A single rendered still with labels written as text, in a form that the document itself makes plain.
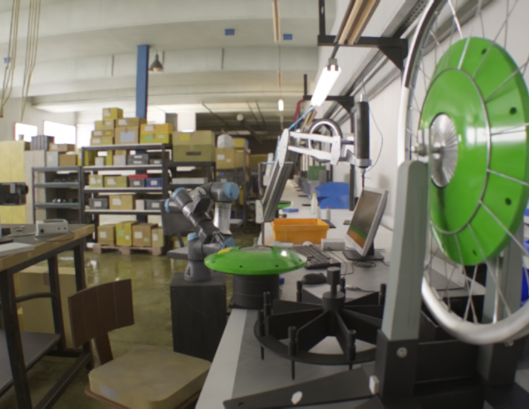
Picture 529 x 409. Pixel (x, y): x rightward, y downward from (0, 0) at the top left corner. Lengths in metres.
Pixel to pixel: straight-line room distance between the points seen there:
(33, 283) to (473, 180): 2.86
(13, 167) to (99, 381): 6.88
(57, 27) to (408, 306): 7.38
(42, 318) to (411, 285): 2.79
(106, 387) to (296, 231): 1.37
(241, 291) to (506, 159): 0.94
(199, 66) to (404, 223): 9.64
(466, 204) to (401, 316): 0.18
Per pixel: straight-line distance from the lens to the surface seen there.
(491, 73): 0.52
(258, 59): 9.95
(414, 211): 0.56
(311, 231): 2.37
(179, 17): 6.84
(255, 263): 1.16
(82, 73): 11.11
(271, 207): 1.79
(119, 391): 1.47
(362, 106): 1.21
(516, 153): 0.48
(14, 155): 8.16
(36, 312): 3.14
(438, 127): 0.60
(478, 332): 0.56
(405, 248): 0.56
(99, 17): 7.32
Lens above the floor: 1.33
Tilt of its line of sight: 5 degrees down
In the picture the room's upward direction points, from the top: straight up
